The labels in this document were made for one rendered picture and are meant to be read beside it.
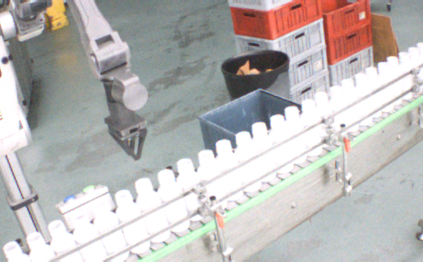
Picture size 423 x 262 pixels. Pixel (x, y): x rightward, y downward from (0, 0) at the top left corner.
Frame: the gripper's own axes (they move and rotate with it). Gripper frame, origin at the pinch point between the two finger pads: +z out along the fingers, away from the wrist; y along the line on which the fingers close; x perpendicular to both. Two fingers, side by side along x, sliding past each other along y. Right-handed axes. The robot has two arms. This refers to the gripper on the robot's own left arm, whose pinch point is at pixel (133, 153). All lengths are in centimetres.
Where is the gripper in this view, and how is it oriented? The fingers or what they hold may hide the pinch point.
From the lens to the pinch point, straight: 121.6
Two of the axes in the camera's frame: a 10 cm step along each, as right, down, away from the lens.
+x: -8.1, 3.8, -4.4
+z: 1.7, 8.8, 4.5
